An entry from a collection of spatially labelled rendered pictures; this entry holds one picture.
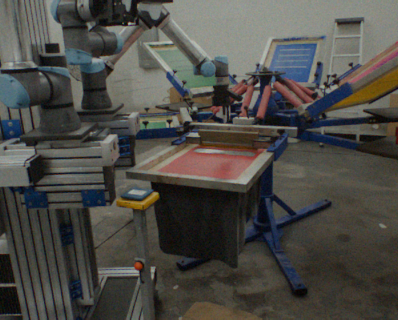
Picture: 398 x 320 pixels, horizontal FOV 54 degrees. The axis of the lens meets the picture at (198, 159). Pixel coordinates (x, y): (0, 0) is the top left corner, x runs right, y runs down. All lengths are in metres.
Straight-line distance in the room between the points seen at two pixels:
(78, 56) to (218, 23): 5.45
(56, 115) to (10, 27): 0.32
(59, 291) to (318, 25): 5.17
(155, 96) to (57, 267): 5.49
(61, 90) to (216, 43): 5.25
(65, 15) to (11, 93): 0.33
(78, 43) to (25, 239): 1.04
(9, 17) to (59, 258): 1.07
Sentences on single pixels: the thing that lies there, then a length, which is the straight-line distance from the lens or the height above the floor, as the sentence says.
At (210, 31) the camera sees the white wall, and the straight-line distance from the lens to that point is 6.64.
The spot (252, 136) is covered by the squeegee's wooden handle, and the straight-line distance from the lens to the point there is 2.16.
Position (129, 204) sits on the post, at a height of 0.94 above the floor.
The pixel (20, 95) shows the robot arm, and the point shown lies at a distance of 1.38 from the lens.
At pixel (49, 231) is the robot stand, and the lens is 1.90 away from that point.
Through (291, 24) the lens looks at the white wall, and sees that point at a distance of 6.27.
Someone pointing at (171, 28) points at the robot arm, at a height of 1.62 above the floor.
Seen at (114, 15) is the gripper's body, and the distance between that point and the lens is 1.13.
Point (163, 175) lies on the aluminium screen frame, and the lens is 1.74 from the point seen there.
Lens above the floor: 1.56
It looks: 17 degrees down
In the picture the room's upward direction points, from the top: 3 degrees counter-clockwise
